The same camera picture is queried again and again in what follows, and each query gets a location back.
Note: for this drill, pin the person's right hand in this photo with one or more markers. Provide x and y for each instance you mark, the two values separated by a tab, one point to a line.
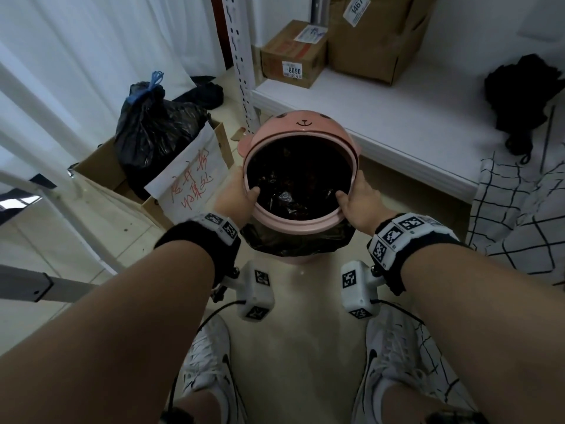
366	207

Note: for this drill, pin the person's left hand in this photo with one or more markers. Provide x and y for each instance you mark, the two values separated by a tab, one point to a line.
236	203

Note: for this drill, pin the glossy black trash bag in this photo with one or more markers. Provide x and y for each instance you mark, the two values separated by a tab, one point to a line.
300	242

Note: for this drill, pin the pink trash bin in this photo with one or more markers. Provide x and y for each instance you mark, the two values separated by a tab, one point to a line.
300	259

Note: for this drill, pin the pink bin lid ring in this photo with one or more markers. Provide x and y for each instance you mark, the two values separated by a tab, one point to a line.
304	128

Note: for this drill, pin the person's left forearm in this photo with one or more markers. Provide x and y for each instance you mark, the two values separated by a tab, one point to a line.
97	344

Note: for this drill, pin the person's right leg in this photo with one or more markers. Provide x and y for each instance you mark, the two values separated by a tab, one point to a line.
406	406

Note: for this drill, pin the person's leg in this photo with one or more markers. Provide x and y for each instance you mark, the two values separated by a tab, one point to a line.
406	406
198	410

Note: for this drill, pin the person's left leg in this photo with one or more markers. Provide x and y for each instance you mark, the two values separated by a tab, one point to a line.
198	410

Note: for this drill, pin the black white marker wristband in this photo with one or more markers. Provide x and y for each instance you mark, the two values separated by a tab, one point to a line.
220	225
393	238

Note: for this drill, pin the flat cardboard piece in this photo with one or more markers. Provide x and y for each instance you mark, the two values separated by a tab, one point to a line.
238	134

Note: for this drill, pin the white metal shelf rack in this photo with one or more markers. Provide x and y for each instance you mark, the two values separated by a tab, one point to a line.
397	114

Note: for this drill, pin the white sneaker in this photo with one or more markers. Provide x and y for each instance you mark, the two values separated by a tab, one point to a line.
207	353
388	348

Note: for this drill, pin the open cardboard box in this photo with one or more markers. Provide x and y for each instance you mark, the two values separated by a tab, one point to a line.
97	167

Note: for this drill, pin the small brown cardboard box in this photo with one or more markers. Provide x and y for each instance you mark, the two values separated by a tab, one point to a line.
273	61

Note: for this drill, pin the large brown cardboard box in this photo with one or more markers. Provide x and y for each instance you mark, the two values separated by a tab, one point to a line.
375	52

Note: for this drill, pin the white black grid cloth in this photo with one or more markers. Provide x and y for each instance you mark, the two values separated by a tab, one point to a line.
521	216

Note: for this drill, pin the white sheer curtain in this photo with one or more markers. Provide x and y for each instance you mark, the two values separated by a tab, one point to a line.
88	48

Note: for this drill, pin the black glossy board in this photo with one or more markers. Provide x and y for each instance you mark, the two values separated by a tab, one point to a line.
17	203

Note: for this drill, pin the black white plaid trousers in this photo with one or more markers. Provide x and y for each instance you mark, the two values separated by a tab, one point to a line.
454	417

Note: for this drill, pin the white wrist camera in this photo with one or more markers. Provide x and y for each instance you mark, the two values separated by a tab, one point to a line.
258	295
357	291

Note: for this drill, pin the white metal frame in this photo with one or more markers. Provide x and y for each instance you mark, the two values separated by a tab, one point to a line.
26	284

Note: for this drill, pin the white wall plate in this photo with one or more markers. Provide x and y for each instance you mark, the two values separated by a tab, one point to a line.
545	22

